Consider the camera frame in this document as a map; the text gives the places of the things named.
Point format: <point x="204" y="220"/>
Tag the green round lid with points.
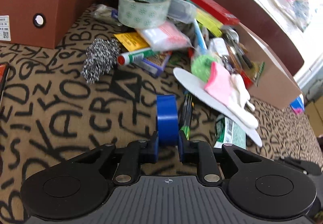
<point x="201" y="66"/>

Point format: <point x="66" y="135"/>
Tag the steel wool scrubber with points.
<point x="101" y="57"/>

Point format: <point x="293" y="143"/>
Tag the green white glue tube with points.
<point x="135" y="56"/>

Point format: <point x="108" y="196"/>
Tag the purple card box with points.
<point x="154" y="65"/>

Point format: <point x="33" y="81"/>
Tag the white pink glove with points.
<point x="228" y="89"/>

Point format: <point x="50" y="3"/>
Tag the beige cardboard box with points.
<point x="276" y="85"/>

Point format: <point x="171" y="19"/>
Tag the blue tape roll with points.
<point x="167" y="120"/>

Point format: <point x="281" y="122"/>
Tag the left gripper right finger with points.
<point x="201" y="154"/>

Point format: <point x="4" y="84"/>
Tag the yellow paper packet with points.
<point x="131" y="41"/>

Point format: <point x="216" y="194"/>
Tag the clear plastic container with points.
<point x="182" y="11"/>

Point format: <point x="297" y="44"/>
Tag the green patterned tape roll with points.
<point x="143" y="14"/>

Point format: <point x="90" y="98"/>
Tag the red flat box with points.
<point x="217" y="11"/>

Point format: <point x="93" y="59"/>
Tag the pink zip bags pack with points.
<point x="164" y="38"/>

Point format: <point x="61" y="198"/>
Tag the blue tissue pack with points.
<point x="298" y="105"/>

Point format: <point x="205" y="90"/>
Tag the grey shoe insole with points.
<point x="241" y="117"/>

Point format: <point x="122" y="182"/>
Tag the brown cardboard box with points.
<point x="39" y="23"/>

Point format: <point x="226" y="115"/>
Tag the yellow green book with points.
<point x="209" y="22"/>

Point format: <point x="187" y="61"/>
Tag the letter patterned tablecloth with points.
<point x="50" y="114"/>

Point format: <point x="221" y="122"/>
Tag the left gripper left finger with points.
<point x="131" y="157"/>

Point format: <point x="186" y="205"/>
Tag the black marker pen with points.
<point x="243" y="56"/>

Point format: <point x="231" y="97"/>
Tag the cookie packet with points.
<point x="256" y="71"/>

